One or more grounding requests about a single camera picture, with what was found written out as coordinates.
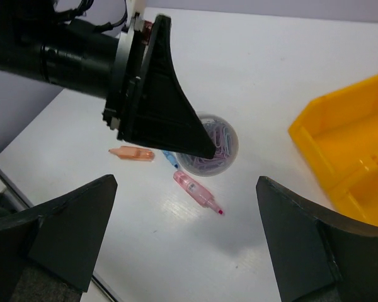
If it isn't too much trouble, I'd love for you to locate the pink highlighter pen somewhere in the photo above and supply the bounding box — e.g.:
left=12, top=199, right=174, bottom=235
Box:
left=173, top=171, right=225, bottom=216

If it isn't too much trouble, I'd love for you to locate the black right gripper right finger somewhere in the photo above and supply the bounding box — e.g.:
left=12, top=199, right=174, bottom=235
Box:
left=256, top=176, right=378, bottom=301

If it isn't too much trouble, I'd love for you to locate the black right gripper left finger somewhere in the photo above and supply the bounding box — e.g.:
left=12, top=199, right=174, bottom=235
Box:
left=0, top=174, right=117, bottom=301

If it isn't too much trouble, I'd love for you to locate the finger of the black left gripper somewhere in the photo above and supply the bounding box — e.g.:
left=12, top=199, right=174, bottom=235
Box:
left=118, top=14, right=216, bottom=159

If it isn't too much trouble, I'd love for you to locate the yellow compartment bin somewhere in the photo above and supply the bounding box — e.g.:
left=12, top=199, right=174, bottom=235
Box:
left=288, top=74, right=378, bottom=227

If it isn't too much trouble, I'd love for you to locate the blue highlighter pen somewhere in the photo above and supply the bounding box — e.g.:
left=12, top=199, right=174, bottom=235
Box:
left=162, top=150, right=179, bottom=169

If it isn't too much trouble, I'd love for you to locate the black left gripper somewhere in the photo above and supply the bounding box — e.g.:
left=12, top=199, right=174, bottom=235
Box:
left=0, top=1, right=152, bottom=129

